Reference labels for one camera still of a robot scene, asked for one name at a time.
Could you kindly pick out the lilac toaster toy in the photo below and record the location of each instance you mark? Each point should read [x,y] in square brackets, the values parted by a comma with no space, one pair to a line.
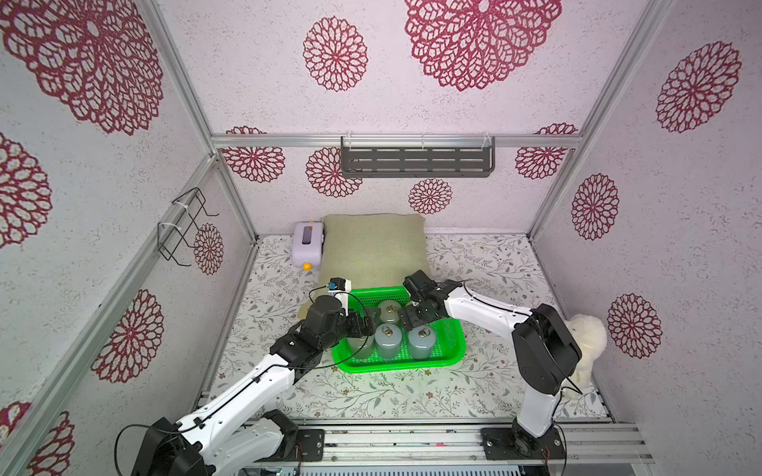
[307,245]

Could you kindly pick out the white plush dog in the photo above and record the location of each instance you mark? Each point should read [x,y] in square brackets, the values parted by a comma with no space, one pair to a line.
[591,337]

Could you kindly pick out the green canister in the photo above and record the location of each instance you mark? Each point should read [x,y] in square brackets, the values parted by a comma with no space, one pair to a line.
[361,348]

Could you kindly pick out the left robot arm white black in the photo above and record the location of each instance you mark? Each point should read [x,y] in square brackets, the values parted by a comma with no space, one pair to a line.
[212,440]

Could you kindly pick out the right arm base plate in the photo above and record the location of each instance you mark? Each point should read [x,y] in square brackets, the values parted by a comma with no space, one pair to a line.
[512,444]

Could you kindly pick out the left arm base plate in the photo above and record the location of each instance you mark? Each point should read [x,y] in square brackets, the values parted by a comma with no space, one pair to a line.
[302,446]

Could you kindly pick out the green plastic basket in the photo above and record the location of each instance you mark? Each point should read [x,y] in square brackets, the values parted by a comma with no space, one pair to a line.
[448,349]

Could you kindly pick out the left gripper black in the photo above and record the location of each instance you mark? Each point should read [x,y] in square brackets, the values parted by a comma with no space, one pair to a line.
[369,323]

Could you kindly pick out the grey-green canister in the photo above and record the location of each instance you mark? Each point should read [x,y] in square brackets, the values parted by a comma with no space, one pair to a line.
[389,312]

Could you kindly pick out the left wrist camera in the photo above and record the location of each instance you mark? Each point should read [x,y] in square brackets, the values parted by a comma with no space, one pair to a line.
[338,286]

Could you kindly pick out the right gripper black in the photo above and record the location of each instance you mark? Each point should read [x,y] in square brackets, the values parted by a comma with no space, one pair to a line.
[416,312]

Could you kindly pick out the green linen cushion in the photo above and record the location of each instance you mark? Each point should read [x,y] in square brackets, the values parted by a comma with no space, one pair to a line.
[372,250]

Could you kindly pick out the blue canister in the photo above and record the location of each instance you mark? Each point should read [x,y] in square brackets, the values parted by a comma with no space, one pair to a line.
[421,342]

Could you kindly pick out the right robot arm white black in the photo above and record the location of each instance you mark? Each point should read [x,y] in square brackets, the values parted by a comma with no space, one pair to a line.
[546,352]

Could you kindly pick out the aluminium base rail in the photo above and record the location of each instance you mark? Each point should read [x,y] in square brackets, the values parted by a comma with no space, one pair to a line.
[452,442]

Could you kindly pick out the black wire wall rack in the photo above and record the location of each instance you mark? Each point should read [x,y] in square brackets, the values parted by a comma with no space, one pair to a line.
[173,234]

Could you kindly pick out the blue-grey canister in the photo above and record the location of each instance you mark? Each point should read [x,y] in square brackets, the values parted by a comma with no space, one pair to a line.
[388,340]

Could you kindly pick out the grey wall shelf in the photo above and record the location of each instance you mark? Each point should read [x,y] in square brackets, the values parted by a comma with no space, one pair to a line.
[469,160]

